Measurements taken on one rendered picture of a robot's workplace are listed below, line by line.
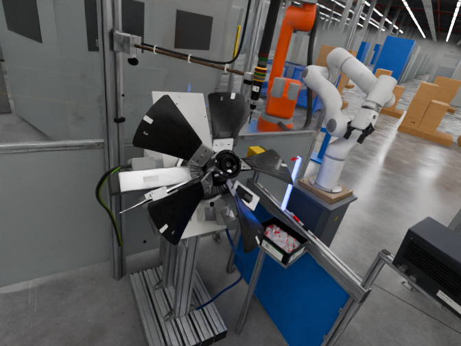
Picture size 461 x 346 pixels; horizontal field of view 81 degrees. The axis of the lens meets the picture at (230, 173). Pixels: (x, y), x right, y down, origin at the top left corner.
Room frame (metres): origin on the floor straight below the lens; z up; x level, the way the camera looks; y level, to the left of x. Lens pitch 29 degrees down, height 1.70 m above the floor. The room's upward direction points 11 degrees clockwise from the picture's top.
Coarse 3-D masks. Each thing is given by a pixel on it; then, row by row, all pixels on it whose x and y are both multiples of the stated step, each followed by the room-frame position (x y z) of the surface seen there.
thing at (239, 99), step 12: (216, 96) 1.22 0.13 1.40; (228, 96) 1.22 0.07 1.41; (240, 96) 1.23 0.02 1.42; (216, 108) 1.18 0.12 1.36; (228, 108) 1.17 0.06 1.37; (240, 108) 1.17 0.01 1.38; (216, 120) 1.14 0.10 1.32; (228, 120) 1.13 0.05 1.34; (240, 120) 1.13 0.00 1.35; (216, 132) 1.10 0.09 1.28; (228, 132) 1.08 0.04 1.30
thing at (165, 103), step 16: (160, 112) 0.95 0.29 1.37; (176, 112) 0.97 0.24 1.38; (144, 128) 0.92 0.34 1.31; (160, 128) 0.94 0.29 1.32; (176, 128) 0.95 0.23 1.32; (192, 128) 0.97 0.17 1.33; (144, 144) 0.92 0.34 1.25; (160, 144) 0.93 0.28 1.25; (176, 144) 0.95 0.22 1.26; (192, 144) 0.96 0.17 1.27
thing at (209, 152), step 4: (200, 148) 0.97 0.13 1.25; (204, 148) 0.97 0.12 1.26; (208, 148) 0.97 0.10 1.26; (196, 152) 0.97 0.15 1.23; (200, 152) 0.97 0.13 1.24; (204, 152) 0.97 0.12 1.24; (208, 152) 0.98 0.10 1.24; (212, 152) 0.98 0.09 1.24; (196, 156) 0.97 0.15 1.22; (204, 156) 0.98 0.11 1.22; (208, 156) 0.98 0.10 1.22; (192, 160) 0.97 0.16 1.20; (196, 160) 0.97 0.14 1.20; (200, 160) 0.97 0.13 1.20; (204, 160) 0.98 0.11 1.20; (200, 164) 0.98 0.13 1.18; (204, 164) 0.98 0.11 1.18
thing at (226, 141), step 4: (216, 140) 1.08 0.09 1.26; (220, 140) 1.07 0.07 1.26; (224, 140) 1.07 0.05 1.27; (228, 140) 1.06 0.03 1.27; (232, 140) 1.05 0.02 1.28; (216, 144) 1.06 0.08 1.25; (224, 144) 1.05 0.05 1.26; (232, 144) 1.04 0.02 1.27; (216, 148) 1.04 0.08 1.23; (220, 148) 1.04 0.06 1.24; (224, 148) 1.03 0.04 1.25; (228, 148) 1.03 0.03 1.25; (232, 148) 1.03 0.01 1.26
